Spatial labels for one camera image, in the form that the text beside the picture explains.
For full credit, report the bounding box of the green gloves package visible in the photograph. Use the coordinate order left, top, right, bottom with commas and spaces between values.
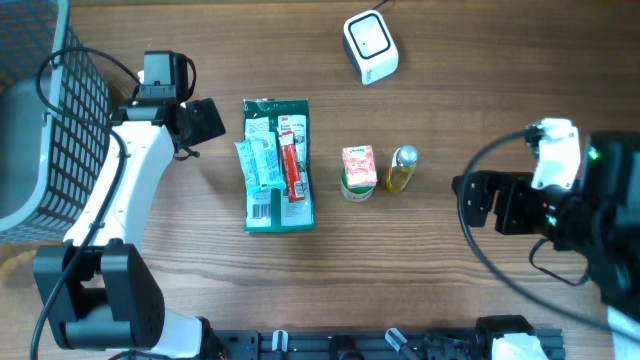
242, 99, 315, 233

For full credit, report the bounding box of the white barcode scanner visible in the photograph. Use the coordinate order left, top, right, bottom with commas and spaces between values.
342, 10, 399, 86

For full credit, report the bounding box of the green white round can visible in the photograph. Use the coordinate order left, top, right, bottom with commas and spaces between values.
341, 170, 374, 202

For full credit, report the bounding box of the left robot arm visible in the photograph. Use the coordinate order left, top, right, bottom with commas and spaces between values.
30, 50, 228, 359

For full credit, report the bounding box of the grey plastic mesh basket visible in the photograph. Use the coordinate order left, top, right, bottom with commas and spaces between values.
1, 0, 111, 244

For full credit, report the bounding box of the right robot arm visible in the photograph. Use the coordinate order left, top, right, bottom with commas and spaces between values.
452, 128, 639, 359

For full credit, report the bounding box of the yellow liquid glass bottle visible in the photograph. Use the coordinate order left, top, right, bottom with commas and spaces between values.
384, 145, 419, 193

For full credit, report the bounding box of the black left camera cable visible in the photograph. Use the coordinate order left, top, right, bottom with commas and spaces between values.
29, 47, 197, 360

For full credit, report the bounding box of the red white stick sachet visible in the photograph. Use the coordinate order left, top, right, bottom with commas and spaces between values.
279, 130, 305, 203

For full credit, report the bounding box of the light green wipes pack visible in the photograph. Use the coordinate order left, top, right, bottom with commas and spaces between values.
235, 132, 286, 196

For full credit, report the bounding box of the black camera cable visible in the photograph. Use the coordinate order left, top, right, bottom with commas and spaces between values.
457, 128, 640, 331
29, 47, 197, 360

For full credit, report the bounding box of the black right camera cable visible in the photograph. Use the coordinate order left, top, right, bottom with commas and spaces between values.
457, 128, 640, 331

